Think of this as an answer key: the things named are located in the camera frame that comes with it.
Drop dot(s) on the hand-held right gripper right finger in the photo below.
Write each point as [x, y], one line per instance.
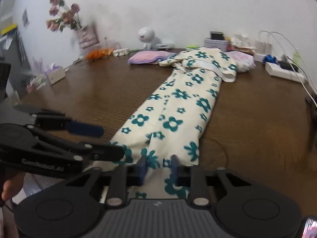
[174, 171]

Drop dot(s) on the dried rose bouquet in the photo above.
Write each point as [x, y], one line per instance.
[63, 14]

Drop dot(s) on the person's left hand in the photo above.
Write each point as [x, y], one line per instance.
[13, 186]

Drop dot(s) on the pink knitted vase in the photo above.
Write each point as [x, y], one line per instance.
[86, 37]

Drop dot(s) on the small green bottle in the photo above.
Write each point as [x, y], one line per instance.
[296, 58]

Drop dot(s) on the pink floral white garment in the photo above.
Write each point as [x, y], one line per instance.
[242, 60]

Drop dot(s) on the cream green floral pants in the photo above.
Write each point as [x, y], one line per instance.
[178, 104]

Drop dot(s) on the green white small box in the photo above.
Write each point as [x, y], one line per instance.
[192, 47]

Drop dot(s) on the lavender flower bundle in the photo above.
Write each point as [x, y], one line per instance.
[37, 78]

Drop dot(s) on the dark green tissue box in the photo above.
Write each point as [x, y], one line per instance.
[241, 47]

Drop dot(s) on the white plastic clip device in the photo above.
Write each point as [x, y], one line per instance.
[120, 52]

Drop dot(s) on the clear plastic box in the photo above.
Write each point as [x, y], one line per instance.
[104, 49]

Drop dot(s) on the black clamp holder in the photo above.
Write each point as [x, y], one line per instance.
[312, 119]

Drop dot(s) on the small black box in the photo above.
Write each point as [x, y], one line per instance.
[216, 35]

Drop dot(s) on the black charging dock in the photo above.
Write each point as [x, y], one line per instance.
[287, 65]

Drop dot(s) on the white charger adapter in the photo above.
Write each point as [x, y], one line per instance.
[259, 47]
[268, 48]

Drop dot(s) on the small white device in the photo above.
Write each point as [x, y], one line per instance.
[165, 46]

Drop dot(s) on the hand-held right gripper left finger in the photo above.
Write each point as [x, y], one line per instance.
[141, 168]

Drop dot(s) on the grey cabinet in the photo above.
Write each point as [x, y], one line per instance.
[10, 49]

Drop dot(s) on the pile of tangerines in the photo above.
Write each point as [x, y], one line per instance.
[96, 54]

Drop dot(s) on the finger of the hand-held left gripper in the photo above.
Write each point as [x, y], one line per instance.
[84, 129]
[109, 152]

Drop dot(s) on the smartphone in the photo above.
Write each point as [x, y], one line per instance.
[310, 228]

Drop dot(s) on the white power strip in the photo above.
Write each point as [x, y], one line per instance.
[282, 73]

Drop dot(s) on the pink blue purple shirt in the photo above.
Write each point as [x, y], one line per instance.
[148, 56]

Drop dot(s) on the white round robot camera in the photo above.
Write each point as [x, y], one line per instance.
[146, 36]

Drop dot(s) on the grey tin box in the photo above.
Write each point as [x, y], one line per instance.
[215, 45]

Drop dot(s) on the purple white tissue box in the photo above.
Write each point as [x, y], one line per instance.
[55, 75]

